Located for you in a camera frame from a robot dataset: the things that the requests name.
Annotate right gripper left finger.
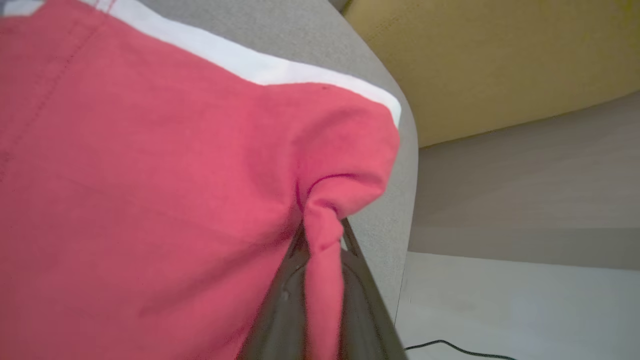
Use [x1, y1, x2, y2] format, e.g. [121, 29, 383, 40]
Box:
[237, 225, 307, 360]

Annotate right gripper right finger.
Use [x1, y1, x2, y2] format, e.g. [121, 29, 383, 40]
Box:
[337, 219, 408, 360]

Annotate red shorts white trim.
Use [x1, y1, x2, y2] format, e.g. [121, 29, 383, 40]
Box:
[0, 0, 402, 360]

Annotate yellow upholstered seat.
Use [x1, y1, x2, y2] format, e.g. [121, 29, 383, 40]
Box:
[342, 0, 640, 149]

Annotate black floor cable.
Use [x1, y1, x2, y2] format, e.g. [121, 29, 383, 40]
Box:
[404, 339, 518, 360]

